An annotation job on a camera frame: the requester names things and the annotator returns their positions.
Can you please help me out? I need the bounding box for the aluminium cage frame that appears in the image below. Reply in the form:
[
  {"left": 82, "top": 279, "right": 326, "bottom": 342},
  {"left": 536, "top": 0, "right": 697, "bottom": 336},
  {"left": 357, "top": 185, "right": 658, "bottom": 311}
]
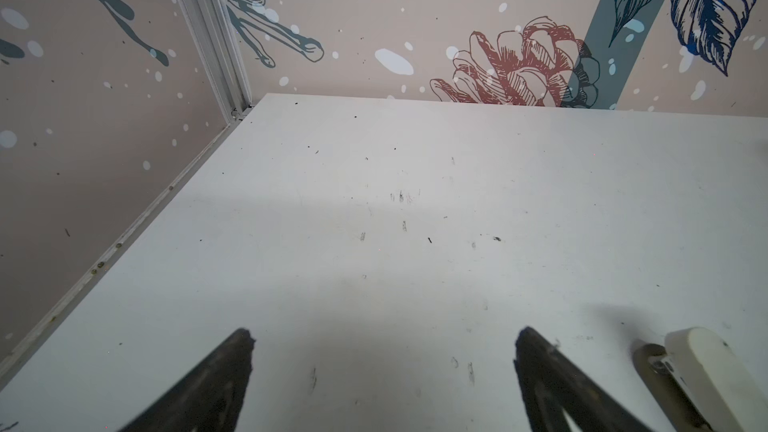
[{"left": 1, "top": 0, "right": 251, "bottom": 384}]

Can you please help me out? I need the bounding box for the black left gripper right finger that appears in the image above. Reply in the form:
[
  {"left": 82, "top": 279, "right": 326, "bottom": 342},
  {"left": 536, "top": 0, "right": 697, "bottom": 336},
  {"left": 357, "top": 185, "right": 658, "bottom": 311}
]
[{"left": 514, "top": 327, "right": 649, "bottom": 431}]

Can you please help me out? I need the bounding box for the beige olive mini stapler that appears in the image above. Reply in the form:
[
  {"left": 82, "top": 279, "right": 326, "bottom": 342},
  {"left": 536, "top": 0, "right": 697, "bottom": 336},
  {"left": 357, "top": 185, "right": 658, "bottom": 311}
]
[{"left": 632, "top": 327, "right": 767, "bottom": 431}]

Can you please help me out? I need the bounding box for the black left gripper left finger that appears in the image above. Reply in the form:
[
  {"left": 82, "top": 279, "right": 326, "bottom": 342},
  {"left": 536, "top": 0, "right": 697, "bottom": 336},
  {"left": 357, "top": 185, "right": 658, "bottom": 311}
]
[{"left": 122, "top": 328, "right": 255, "bottom": 432}]

